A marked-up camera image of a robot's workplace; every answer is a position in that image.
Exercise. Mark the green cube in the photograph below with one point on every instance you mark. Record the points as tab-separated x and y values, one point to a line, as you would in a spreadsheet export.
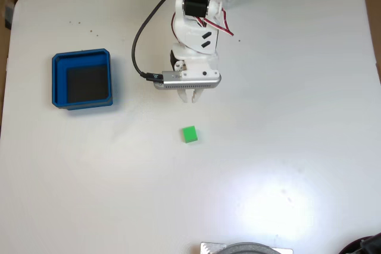
189	134

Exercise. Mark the blue square box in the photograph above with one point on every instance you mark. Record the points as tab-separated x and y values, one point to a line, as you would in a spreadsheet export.
59	81

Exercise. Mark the grey round stand silver plate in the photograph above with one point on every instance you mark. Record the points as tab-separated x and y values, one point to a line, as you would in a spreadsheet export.
247	249

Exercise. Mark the silver camera box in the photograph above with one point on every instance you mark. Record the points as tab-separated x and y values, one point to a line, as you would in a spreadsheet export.
190	83

